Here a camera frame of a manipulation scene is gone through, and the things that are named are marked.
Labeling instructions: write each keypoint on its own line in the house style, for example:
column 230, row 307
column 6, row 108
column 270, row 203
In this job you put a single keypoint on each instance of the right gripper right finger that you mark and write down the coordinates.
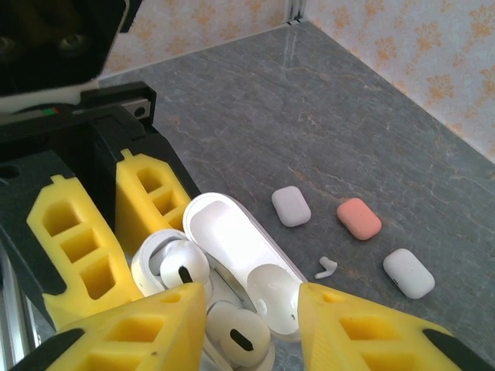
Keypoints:
column 367, row 340

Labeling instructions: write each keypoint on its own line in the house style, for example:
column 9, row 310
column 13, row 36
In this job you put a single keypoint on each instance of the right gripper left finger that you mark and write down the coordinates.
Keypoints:
column 135, row 340

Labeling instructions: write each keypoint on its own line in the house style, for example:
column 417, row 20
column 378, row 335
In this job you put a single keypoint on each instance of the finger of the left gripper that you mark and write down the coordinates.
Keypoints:
column 77, row 251
column 151, row 193

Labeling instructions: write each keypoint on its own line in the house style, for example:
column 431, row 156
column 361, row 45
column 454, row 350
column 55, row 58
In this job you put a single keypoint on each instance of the white earbud charging case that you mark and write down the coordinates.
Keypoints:
column 232, row 239
column 408, row 272
column 291, row 206

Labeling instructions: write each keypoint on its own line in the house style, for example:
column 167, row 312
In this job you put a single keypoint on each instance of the pink earbud charging case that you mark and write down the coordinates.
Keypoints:
column 359, row 218

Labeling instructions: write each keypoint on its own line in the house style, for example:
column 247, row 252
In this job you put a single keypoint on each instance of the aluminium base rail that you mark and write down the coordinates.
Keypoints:
column 15, row 309

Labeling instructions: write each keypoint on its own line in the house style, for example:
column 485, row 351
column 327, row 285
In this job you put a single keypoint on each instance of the aluminium frame corner post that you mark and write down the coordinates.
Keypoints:
column 297, row 9

